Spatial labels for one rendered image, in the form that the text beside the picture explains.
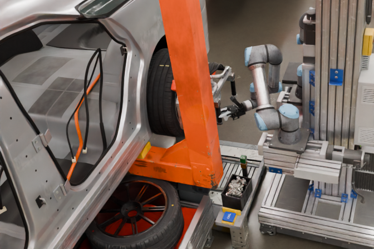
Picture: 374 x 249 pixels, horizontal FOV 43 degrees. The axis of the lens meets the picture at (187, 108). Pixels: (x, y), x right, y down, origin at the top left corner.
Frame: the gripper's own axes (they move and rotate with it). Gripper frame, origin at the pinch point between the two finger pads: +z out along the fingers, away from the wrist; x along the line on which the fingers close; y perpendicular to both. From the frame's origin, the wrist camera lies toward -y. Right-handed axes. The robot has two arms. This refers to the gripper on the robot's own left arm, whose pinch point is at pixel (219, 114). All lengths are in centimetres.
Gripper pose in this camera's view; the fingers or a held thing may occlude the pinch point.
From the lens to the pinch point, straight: 330.9
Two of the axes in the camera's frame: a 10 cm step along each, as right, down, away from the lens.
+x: -3.9, -4.9, 7.8
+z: -9.1, 3.4, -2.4
